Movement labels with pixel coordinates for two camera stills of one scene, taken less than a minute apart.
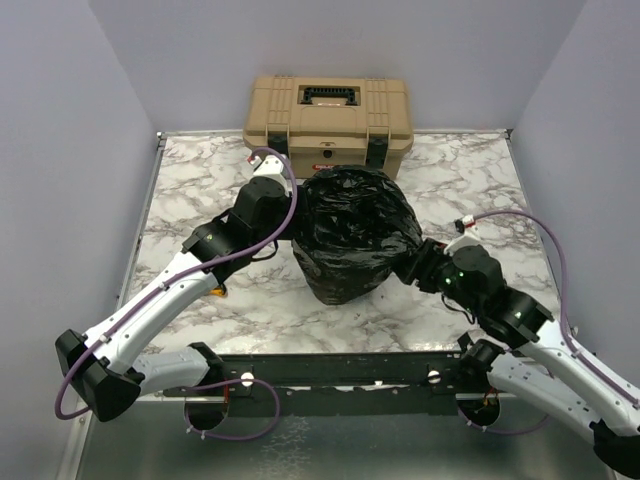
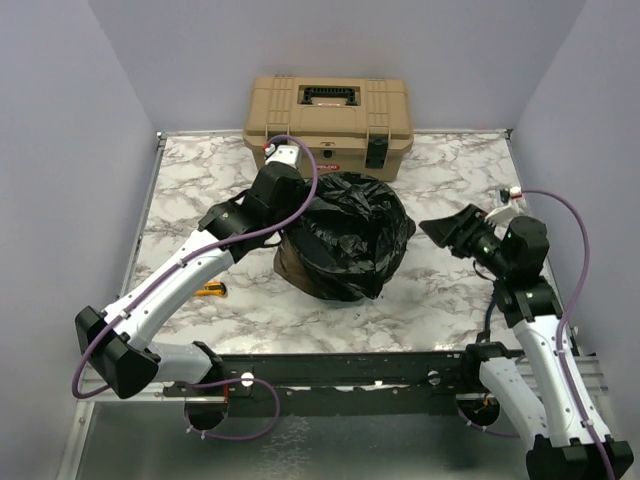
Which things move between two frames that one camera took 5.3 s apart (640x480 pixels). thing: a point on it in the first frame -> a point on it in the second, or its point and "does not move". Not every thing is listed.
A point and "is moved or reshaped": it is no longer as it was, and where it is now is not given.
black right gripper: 419,263 -> 464,224
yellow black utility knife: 218,291 does not move
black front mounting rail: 348,383 does not move
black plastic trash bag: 357,227 is moved or reshaped
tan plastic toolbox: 324,121 does not move
